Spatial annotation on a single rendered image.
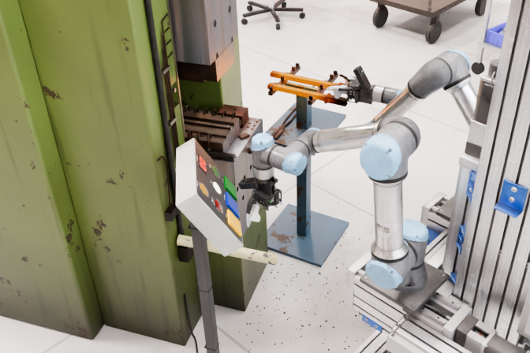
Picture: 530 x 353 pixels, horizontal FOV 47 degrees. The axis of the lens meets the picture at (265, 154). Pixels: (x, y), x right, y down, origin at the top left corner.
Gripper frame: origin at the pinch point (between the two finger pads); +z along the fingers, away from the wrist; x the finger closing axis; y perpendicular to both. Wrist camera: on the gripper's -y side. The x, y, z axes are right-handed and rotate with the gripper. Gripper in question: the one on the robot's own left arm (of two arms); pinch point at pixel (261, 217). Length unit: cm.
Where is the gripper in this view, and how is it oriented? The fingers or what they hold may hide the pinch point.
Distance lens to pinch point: 226.9
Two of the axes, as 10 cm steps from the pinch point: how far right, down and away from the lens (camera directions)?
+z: 0.3, 8.3, 5.6
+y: 7.1, 3.7, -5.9
